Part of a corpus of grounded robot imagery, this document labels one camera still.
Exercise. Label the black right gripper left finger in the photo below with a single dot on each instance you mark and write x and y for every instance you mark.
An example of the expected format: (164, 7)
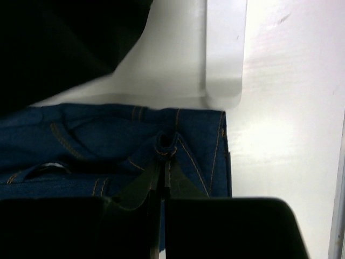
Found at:
(140, 193)

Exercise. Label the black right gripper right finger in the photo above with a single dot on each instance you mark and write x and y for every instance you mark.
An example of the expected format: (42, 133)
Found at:
(177, 185)

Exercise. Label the dark blue denim trousers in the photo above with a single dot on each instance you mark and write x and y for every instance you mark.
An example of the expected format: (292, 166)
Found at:
(60, 165)

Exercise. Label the white clothes rack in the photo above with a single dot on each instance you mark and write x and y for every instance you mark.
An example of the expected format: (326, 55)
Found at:
(225, 23)

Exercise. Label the black hanging garment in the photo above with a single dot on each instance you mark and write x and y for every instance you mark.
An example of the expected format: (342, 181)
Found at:
(48, 47)

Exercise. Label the aluminium rail right side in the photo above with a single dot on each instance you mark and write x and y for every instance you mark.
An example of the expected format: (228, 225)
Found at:
(336, 242)

